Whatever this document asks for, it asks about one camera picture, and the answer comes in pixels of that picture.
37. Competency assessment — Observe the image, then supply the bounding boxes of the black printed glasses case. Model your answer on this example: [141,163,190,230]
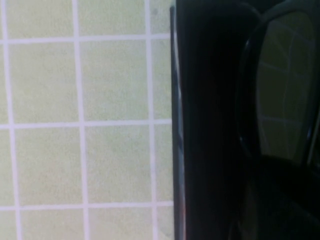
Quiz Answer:
[169,0,320,240]

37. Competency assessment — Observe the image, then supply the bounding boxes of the black framed glasses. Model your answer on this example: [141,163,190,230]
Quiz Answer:
[236,0,320,173]

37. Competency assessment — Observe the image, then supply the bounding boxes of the green checked tablecloth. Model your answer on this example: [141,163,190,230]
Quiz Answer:
[0,0,187,240]

